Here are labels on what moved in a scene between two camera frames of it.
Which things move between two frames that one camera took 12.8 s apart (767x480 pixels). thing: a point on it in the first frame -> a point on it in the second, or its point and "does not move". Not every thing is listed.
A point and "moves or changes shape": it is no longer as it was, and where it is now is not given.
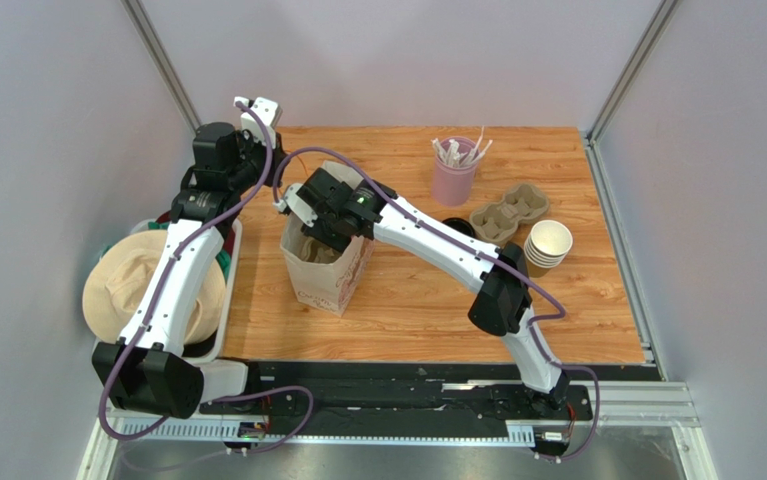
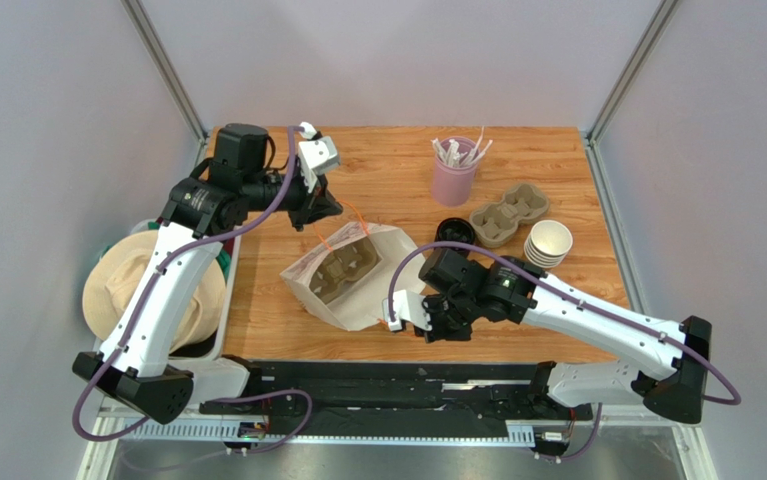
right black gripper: x=320 y=222 -> x=433 y=317
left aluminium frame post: x=163 y=61 does not move
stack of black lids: x=460 y=225 does not move
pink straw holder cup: x=453 y=171 does not move
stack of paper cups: x=546 y=246 does not move
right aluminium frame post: x=634 y=71 does not move
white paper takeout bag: x=322 y=277 moves or changes shape
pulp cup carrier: x=497 y=221 does not move
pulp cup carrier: x=312 y=250 -> x=342 y=266
